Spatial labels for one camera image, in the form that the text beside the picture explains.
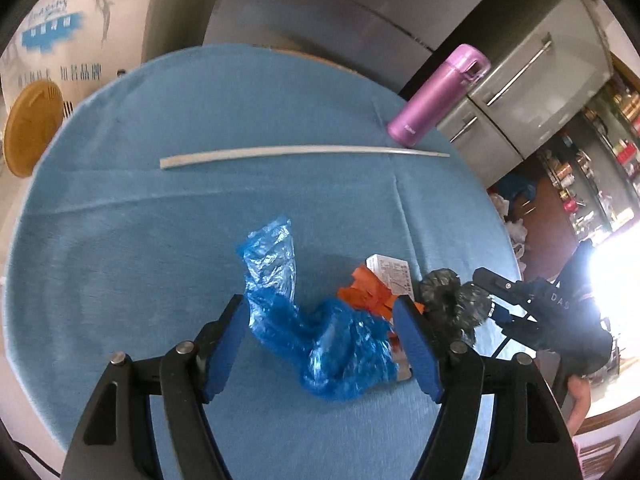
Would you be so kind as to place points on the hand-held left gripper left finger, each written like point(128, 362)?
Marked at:
point(227, 345)

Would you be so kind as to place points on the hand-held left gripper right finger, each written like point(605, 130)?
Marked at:
point(417, 355)

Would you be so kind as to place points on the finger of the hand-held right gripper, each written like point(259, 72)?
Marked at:
point(502, 316)
point(502, 286)

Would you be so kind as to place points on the black plastic bag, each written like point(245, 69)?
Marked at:
point(450, 300)

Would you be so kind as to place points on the orange wrapper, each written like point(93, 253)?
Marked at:
point(370, 295)

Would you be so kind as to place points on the blue plastic bag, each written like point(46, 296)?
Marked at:
point(340, 350)

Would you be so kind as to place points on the person's right forearm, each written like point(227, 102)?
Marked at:
point(577, 400)

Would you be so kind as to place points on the white plastic bags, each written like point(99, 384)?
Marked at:
point(512, 230)

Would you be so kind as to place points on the brown wooden shelf cabinet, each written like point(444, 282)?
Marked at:
point(545, 220)

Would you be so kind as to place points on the large dark blue bag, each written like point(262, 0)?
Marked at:
point(520, 187)

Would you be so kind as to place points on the blue tablecloth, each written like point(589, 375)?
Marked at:
point(150, 260)

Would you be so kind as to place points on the assorted shelf bottles and boxes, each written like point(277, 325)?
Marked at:
point(600, 170)

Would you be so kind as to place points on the purple thermos bottle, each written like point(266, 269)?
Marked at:
point(435, 95)

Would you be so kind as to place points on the silver two-door refrigerator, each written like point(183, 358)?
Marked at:
point(540, 85)

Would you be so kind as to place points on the long white plastic strip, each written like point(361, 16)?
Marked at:
point(300, 149)

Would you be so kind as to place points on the yellow round fan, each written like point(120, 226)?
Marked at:
point(32, 125)

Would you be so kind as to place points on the grey three-door refrigerator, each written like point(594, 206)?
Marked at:
point(325, 0)

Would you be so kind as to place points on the white chest freezer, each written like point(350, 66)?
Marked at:
point(60, 35)

